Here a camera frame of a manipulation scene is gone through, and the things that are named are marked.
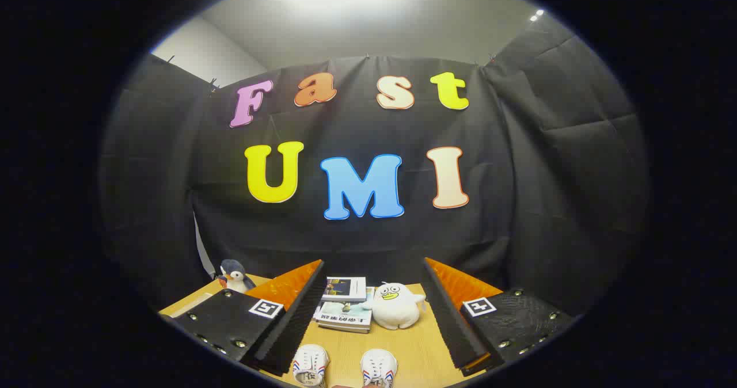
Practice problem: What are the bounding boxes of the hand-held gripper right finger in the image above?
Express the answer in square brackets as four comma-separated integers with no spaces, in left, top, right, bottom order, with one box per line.
[420,257,578,377]

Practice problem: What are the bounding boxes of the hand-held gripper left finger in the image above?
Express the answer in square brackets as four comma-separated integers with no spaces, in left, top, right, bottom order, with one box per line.
[170,259,326,377]

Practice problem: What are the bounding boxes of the white canvas shoe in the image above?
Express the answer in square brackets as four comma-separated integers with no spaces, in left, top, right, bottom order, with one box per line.
[292,344,330,387]
[360,349,398,388]

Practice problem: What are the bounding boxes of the book with pale blue cover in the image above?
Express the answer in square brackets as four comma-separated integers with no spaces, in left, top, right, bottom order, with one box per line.
[316,300,374,334]

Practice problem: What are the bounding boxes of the book with night photo cover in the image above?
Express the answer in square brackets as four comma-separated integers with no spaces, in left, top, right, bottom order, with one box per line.
[322,277,367,303]

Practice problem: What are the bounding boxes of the white duck plush toy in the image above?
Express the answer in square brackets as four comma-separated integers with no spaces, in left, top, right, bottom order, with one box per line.
[363,282,427,330]

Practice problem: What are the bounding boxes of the grey penguin plush toy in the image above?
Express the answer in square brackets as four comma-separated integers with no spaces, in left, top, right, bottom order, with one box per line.
[216,259,257,294]

